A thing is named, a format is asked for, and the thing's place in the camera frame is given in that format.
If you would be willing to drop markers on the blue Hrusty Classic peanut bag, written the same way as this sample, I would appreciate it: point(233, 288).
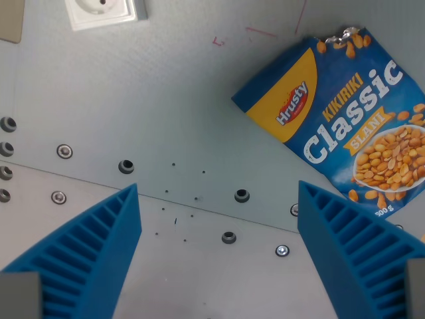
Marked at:
point(345, 119)

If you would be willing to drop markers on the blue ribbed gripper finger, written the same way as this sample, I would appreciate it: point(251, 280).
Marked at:
point(358, 259)
point(89, 252)

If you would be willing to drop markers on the white wall power socket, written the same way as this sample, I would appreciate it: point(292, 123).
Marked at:
point(99, 11)

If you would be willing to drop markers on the beige flat panel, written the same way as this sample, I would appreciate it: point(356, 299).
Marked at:
point(10, 20)

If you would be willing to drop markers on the silver hex socket bolt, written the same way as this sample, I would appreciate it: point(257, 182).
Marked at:
point(293, 210)
point(282, 251)
point(58, 197)
point(64, 151)

